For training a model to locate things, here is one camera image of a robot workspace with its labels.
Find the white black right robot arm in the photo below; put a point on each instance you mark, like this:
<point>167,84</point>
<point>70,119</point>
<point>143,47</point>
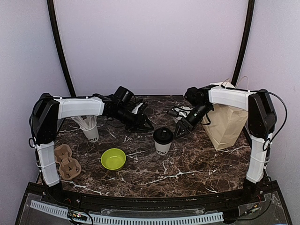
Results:
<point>261,119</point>

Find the white cup holding straws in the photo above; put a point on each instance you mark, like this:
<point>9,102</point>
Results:
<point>92,134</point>

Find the white scalloped ceramic bowl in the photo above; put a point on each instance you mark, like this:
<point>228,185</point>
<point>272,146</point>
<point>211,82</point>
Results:
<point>181,112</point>

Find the lime green bowl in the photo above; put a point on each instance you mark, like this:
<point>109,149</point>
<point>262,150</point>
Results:
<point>113,159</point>

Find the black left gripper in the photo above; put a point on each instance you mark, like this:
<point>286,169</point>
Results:
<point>139,123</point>

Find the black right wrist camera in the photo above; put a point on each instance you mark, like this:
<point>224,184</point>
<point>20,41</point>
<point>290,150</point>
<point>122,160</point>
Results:
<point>194,96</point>

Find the black plastic cup lid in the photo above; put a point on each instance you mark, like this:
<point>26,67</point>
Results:
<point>163,135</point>

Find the bundle of white wrapped straws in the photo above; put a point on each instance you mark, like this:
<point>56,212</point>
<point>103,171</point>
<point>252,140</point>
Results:
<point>86,124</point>

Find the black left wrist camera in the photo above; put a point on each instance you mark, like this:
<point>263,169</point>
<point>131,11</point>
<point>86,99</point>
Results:
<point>124,95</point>

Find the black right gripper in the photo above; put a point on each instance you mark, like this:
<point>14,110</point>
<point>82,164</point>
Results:
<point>184,124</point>

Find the black front table rail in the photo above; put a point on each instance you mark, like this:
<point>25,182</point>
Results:
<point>226,201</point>

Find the white slotted cable duct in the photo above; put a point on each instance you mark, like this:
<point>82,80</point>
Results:
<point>127,217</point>

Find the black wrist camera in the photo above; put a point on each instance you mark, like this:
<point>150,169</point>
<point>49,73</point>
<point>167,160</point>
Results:
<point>194,96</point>
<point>124,95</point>

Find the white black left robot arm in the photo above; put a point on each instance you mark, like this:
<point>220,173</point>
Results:
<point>52,113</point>

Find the black corner frame post right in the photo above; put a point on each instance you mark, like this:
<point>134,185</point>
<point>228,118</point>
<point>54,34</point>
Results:
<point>244,41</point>

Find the brown paper takeout bag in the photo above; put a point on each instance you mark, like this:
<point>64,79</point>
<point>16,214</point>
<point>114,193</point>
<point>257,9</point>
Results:
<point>225,122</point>

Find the black corner frame post left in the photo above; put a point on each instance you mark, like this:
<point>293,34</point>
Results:
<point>59,47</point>

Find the brown cardboard cup carrier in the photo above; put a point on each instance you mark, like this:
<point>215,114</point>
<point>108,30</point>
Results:
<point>69,167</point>

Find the black corner frame post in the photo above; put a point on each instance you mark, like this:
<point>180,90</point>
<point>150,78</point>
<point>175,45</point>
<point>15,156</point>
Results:
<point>244,41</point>
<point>59,47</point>

